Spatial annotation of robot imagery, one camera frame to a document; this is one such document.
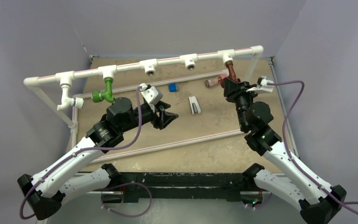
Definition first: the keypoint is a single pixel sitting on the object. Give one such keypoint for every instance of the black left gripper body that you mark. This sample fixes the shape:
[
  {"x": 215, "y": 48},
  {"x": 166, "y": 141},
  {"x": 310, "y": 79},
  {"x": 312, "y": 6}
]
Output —
[{"x": 156, "y": 121}]

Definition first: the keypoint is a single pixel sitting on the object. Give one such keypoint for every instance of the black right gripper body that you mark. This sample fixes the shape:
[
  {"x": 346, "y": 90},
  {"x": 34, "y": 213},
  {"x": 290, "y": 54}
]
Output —
[{"x": 239, "y": 94}]

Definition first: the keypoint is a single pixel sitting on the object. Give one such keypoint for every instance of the brown water faucet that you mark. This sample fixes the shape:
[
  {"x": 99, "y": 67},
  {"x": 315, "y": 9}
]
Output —
[{"x": 231, "y": 74}]

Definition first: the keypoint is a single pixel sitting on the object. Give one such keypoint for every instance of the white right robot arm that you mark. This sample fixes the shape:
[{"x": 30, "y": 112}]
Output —
[{"x": 316, "y": 199}]

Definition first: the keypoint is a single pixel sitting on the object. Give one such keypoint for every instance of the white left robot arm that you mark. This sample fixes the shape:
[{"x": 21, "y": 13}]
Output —
[{"x": 48, "y": 190}]

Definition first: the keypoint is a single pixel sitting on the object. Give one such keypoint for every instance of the green water faucet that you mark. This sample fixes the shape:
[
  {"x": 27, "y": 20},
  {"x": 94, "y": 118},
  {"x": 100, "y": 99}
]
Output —
[{"x": 106, "y": 95}]

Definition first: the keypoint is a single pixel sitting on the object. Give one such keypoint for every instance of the white water faucet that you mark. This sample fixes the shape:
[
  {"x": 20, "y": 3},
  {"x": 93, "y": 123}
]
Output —
[{"x": 66, "y": 101}]

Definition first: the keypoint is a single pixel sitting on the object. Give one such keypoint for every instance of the pink capped colourful can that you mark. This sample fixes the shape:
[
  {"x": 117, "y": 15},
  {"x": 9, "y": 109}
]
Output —
[{"x": 209, "y": 83}]

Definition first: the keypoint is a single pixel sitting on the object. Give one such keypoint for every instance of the blue cube block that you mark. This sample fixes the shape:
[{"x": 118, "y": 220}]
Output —
[{"x": 172, "y": 88}]

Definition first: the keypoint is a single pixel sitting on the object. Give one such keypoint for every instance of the white stapler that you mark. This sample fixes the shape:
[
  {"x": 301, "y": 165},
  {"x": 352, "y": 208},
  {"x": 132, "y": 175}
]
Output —
[{"x": 194, "y": 105}]

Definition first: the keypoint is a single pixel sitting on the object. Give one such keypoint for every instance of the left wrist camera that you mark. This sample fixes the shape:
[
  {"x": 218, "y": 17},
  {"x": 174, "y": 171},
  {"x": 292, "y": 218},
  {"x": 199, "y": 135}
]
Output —
[{"x": 151, "y": 95}]

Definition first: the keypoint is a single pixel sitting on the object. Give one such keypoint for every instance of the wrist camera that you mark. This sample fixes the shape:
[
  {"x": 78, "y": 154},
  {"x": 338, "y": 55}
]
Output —
[
  {"x": 262, "y": 86},
  {"x": 151, "y": 95}
]

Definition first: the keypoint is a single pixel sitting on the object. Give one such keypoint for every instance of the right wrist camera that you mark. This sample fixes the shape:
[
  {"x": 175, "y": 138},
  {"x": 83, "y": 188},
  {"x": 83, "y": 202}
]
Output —
[{"x": 262, "y": 86}]

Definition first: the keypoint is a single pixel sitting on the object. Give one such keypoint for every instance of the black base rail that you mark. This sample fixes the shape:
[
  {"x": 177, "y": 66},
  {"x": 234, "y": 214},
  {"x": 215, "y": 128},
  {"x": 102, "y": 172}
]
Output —
[{"x": 232, "y": 187}]

